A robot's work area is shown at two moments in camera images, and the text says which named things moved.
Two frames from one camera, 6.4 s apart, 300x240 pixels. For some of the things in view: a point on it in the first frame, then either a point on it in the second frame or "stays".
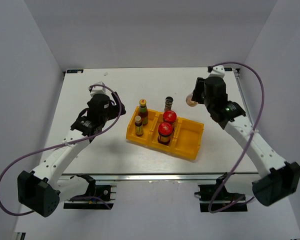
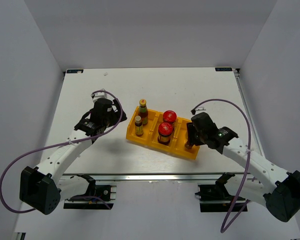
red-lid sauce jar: x=170 y=116 stays
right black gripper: x=199 y=87 -> x=191 y=129
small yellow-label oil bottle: x=138 y=126 stays
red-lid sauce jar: x=165 y=130 stays
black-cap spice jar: x=168 y=103 -> x=188 y=145
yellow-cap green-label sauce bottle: x=143 y=112 stays
